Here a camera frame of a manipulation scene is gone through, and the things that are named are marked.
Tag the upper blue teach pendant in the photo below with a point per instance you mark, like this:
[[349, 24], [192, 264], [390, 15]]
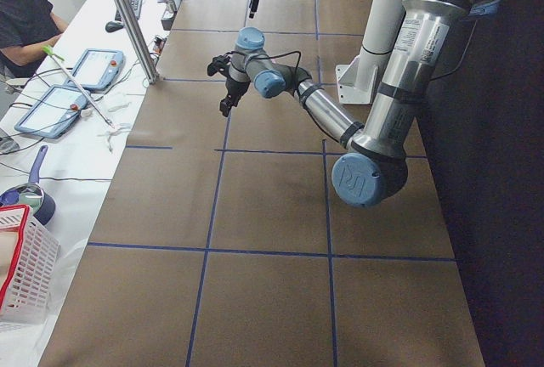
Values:
[[97, 68]]

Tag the blue teach pendant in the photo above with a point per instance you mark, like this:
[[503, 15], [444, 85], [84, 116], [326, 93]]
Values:
[[97, 68], [54, 113]]

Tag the black computer mouse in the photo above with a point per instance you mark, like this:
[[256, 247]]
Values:
[[113, 26]]

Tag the lower blue teach pendant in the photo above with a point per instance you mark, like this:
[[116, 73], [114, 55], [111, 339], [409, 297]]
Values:
[[54, 113]]

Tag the blue frying pan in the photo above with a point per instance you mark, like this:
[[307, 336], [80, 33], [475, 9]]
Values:
[[31, 193]]

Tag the person in black shirt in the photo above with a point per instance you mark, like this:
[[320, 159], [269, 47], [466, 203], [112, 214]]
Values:
[[27, 26]]

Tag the white red plastic basket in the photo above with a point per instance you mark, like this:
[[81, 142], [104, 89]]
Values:
[[28, 256]]

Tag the aluminium frame post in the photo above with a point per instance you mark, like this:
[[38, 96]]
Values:
[[136, 37]]

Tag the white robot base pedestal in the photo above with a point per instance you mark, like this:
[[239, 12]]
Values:
[[358, 81]]

